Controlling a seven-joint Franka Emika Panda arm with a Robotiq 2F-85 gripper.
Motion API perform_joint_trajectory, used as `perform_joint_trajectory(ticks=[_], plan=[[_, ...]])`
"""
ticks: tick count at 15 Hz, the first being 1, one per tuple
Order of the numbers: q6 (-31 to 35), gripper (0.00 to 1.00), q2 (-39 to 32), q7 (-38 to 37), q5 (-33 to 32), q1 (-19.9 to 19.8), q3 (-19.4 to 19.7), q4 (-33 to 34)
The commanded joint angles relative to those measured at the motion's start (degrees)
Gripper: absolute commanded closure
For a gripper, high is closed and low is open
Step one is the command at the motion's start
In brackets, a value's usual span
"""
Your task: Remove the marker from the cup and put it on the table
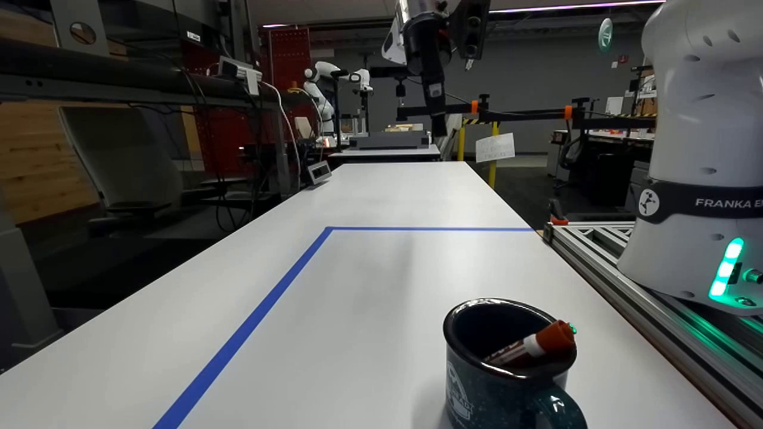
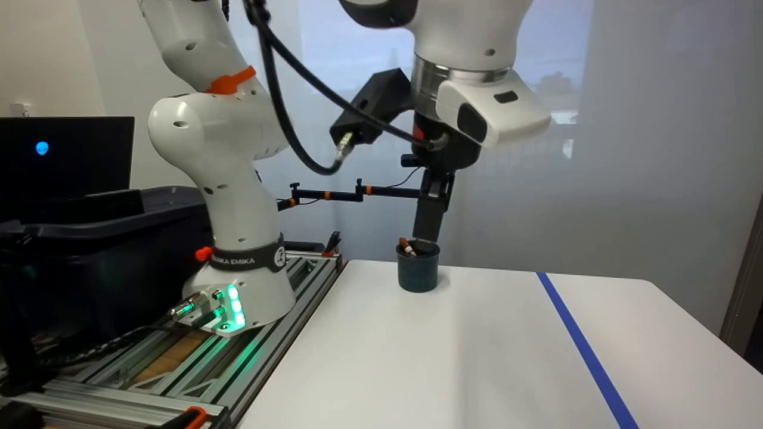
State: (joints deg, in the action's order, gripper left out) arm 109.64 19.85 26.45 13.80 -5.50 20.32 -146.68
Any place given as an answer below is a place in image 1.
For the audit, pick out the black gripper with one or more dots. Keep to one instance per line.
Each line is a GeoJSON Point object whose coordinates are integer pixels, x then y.
{"type": "Point", "coordinates": [430, 27]}

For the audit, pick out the white paper sign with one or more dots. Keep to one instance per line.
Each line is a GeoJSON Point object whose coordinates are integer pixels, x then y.
{"type": "Point", "coordinates": [494, 149]}

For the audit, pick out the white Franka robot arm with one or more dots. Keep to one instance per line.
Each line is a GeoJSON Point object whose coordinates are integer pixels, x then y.
{"type": "Point", "coordinates": [699, 120]}

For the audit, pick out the wooden wall panel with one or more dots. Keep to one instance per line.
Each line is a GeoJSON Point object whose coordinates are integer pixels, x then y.
{"type": "Point", "coordinates": [39, 162]}

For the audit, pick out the yellow post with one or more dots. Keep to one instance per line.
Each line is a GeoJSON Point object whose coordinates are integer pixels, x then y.
{"type": "Point", "coordinates": [494, 155]}

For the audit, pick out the dark blue speckled mug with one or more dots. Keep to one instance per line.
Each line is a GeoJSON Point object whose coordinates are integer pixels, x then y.
{"type": "Point", "coordinates": [486, 394]}

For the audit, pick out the grey slanted panel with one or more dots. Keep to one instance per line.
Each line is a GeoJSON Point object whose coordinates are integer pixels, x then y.
{"type": "Point", "coordinates": [128, 159]}

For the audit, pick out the black horizontal beam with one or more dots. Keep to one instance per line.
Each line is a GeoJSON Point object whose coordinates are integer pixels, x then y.
{"type": "Point", "coordinates": [103, 73]}

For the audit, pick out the grey cabinet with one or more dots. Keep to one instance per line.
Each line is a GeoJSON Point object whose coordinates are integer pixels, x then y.
{"type": "Point", "coordinates": [23, 293]}

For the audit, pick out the aluminium rail frame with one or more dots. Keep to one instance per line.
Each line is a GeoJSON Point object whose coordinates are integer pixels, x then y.
{"type": "Point", "coordinates": [684, 335]}

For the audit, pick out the white power box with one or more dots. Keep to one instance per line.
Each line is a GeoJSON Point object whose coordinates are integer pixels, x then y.
{"type": "Point", "coordinates": [241, 74]}

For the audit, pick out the red cabinet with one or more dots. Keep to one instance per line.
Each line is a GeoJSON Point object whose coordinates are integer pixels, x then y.
{"type": "Point", "coordinates": [287, 56]}

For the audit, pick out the grey box on far table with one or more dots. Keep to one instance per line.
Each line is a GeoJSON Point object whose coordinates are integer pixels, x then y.
{"type": "Point", "coordinates": [394, 139]}

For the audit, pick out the black machine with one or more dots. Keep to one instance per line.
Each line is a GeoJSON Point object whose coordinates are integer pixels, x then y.
{"type": "Point", "coordinates": [598, 170]}

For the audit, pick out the teal round sign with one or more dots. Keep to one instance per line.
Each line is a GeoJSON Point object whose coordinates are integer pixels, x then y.
{"type": "Point", "coordinates": [607, 35]}

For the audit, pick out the small grey display device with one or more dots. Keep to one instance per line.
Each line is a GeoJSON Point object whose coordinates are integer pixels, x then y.
{"type": "Point", "coordinates": [319, 172]}

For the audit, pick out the grey box with round dial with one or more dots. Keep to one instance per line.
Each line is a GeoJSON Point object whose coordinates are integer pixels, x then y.
{"type": "Point", "coordinates": [79, 27]}

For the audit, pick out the black bar with orange clamps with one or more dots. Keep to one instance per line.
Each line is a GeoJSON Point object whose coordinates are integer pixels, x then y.
{"type": "Point", "coordinates": [526, 113]}

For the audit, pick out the blue tape line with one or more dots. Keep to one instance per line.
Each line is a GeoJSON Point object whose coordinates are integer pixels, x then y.
{"type": "Point", "coordinates": [264, 306]}

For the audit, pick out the small white robot arm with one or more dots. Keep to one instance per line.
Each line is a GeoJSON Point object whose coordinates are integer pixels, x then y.
{"type": "Point", "coordinates": [322, 99]}

